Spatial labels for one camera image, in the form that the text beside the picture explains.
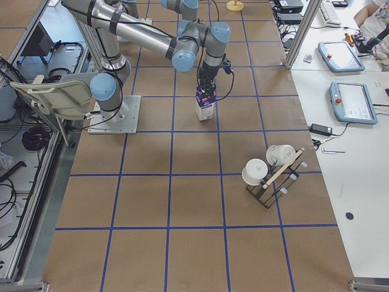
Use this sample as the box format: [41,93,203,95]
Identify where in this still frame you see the blue white milk carton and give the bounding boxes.
[196,86,216,121]

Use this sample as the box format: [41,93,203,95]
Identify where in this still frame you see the wooden mug tree stand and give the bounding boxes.
[226,0,244,12]

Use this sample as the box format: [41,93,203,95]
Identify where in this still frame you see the white mug on rack front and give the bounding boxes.
[242,158,268,186]

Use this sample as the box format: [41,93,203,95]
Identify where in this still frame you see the white mug on rack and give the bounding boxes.
[242,158,268,186]
[266,144,295,166]

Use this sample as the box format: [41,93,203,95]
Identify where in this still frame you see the white mug on rack rear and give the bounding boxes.
[266,144,295,166]

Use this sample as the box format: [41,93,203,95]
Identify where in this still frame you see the black power adapter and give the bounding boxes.
[309,123,332,137]

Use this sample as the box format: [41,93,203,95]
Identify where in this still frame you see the metal allen key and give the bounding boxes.
[322,147,346,154]

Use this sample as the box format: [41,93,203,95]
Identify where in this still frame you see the beige plastic chair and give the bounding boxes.
[10,72,97,120]

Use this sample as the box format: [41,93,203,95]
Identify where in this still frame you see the upper teach pendant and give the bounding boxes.
[318,41,365,72]

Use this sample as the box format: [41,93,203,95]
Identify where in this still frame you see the teach pendant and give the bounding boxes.
[318,41,365,72]
[329,82,377,125]

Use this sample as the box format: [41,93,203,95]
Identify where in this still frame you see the white keyboard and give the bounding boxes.
[318,1,342,27]

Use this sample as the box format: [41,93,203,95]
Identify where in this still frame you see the lower teach pendant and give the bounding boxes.
[329,82,377,125]

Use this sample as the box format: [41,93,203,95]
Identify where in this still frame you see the person in white shirt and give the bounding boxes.
[354,0,389,46]

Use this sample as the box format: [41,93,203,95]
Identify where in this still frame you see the black round table cap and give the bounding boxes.
[345,212,354,220]

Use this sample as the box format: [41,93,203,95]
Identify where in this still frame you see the wooden rack handle bar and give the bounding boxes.
[262,148,305,190]

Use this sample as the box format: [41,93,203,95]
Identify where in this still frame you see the black wire mug rack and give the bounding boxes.
[246,161,300,209]

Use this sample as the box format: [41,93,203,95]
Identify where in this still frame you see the aluminium frame post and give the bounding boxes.
[284,0,322,69]

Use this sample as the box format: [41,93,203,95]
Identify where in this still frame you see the coiled black cable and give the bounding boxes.
[22,125,49,151]

